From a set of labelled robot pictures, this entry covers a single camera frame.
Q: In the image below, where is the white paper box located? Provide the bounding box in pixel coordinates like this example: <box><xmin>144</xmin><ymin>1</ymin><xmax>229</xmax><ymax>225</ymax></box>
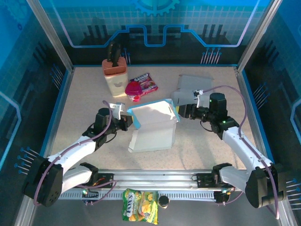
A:
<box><xmin>169</xmin><ymin>74</ymin><xmax>214</xmax><ymax>106</ymax></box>

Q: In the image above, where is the pink yoghurt cup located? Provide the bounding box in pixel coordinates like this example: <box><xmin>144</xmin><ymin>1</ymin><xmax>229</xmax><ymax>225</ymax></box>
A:
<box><xmin>125</xmin><ymin>80</ymin><xmax>143</xmax><ymax>102</ymax></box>

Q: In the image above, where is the beige knife block brown top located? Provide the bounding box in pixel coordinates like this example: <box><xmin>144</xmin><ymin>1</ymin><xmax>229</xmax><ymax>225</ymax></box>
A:
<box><xmin>102</xmin><ymin>58</ymin><xmax>129</xmax><ymax>97</ymax></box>

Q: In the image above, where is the red candy bag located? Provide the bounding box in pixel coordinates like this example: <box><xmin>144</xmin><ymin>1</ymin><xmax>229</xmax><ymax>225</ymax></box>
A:
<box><xmin>130</xmin><ymin>72</ymin><xmax>158</xmax><ymax>96</ymax></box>

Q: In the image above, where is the aluminium mounting beam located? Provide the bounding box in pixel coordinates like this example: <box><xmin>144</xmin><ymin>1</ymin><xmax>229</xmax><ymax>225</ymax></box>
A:
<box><xmin>58</xmin><ymin>169</ymin><xmax>247</xmax><ymax>189</ymax></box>

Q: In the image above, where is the small circuit board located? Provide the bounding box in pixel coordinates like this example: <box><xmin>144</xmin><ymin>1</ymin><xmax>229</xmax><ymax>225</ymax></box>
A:
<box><xmin>81</xmin><ymin>187</ymin><xmax>99</xmax><ymax>206</ymax></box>
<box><xmin>213</xmin><ymin>188</ymin><xmax>233</xmax><ymax>206</ymax></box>

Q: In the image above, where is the yellow candy bag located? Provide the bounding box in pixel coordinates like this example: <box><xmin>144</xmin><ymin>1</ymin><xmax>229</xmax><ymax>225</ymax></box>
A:
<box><xmin>121</xmin><ymin>188</ymin><xmax>159</xmax><ymax>225</ymax></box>

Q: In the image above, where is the black round knob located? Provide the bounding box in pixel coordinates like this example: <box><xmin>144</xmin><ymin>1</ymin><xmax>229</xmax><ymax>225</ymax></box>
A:
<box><xmin>158</xmin><ymin>195</ymin><xmax>170</xmax><ymax>210</ymax></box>

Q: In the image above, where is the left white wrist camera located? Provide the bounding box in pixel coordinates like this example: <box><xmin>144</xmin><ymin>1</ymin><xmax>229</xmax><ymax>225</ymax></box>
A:
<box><xmin>109</xmin><ymin>101</ymin><xmax>127</xmax><ymax>120</ymax></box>

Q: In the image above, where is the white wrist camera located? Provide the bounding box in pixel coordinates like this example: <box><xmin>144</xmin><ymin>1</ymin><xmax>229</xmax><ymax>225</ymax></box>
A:
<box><xmin>109</xmin><ymin>101</ymin><xmax>127</xmax><ymax>120</ymax></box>
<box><xmin>193</xmin><ymin>89</ymin><xmax>211</xmax><ymax>108</ymax></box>

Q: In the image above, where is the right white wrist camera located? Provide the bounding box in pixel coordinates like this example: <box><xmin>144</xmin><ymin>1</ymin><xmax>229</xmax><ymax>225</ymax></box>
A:
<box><xmin>193</xmin><ymin>89</ymin><xmax>211</xmax><ymax>108</ymax></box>

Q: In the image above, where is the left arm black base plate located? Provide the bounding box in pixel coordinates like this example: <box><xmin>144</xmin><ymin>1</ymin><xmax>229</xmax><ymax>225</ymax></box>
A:
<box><xmin>94</xmin><ymin>173</ymin><xmax>115</xmax><ymax>189</ymax></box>

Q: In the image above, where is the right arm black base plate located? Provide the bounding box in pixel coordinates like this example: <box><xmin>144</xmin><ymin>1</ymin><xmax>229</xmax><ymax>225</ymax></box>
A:
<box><xmin>196</xmin><ymin>172</ymin><xmax>236</xmax><ymax>189</ymax></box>

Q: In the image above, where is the aluminium frame post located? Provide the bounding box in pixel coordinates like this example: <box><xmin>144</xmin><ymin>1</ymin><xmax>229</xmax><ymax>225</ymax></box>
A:
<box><xmin>236</xmin><ymin>0</ymin><xmax>283</xmax><ymax>73</ymax></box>
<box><xmin>25</xmin><ymin>0</ymin><xmax>75</xmax><ymax>73</ymax></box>

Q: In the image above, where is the grey slotted cable duct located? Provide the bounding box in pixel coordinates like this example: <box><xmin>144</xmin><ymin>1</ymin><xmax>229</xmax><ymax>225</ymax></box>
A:
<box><xmin>58</xmin><ymin>190</ymin><xmax>218</xmax><ymax>201</ymax></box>

